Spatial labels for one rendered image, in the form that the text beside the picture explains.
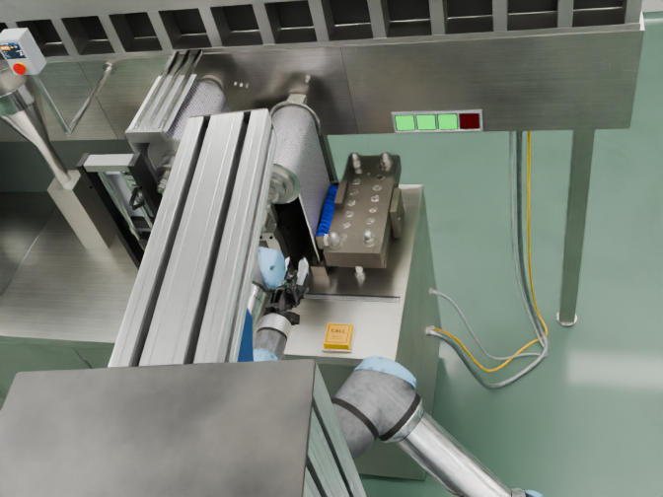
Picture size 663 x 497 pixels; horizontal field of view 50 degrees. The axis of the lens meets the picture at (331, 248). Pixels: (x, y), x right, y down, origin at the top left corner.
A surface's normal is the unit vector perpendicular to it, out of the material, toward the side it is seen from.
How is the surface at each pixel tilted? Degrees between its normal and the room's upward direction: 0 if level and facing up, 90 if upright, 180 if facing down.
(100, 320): 0
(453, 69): 90
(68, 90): 90
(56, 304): 0
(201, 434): 0
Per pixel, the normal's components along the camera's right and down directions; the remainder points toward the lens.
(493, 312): -0.18, -0.66
